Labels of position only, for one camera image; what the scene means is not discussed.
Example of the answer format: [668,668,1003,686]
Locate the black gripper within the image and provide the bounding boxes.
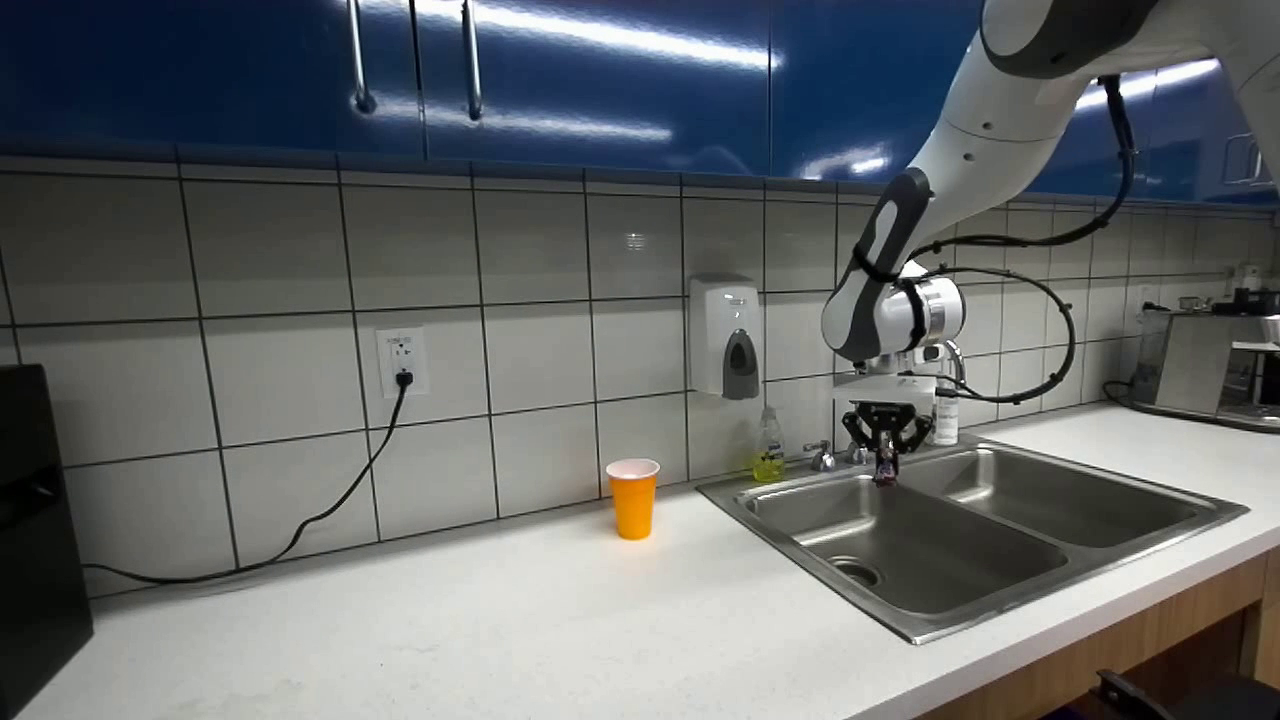
[841,402,929,487]

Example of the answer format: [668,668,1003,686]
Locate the stainless steel double sink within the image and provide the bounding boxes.
[698,437,1253,647]

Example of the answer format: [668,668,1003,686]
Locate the clear pump soap bottle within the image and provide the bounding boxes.
[929,394,965,450]

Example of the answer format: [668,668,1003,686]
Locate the orange plastic cup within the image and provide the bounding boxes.
[605,458,664,544]

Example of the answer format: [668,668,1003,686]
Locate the wooden base cabinet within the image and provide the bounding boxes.
[916,551,1280,720]

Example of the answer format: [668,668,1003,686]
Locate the silver countertop appliance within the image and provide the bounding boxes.
[1154,309,1280,437]

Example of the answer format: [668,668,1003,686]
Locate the black chair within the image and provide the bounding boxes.
[1044,668,1280,720]

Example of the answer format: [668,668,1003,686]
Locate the black coffee machine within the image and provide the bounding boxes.
[0,360,96,718]

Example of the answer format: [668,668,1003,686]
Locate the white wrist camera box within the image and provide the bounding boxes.
[833,373,946,412]

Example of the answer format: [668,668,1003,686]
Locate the white wall soap dispenser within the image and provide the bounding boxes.
[689,275,770,410]

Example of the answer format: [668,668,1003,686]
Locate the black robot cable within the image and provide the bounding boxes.
[916,73,1141,410]

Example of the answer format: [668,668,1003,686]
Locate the white wall power outlet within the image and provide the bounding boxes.
[375,325,434,394]

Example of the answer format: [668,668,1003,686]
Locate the black power cord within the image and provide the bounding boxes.
[79,373,420,587]

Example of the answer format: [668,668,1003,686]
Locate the silver cabinet door handle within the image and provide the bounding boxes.
[461,0,489,126]
[345,0,382,119]

